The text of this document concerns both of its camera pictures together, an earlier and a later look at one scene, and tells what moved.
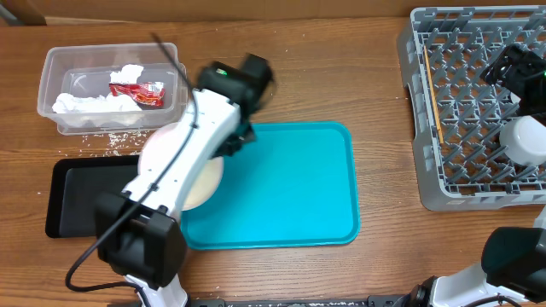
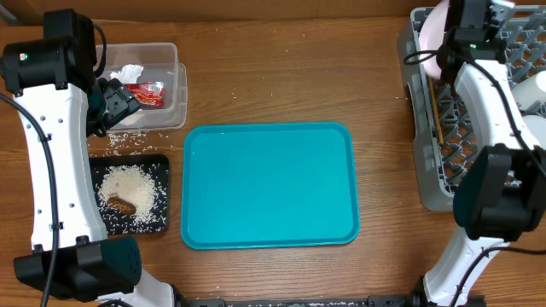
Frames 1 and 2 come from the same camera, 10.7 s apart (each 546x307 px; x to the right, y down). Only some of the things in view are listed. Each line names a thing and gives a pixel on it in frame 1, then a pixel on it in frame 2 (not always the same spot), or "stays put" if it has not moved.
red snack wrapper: x=149 y=93 stays put
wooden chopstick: x=432 y=95 stays put
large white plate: x=205 y=182 -> x=432 y=33
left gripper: x=247 y=135 -> x=122 y=103
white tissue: x=129 y=72 stays put
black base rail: x=405 y=300 stays put
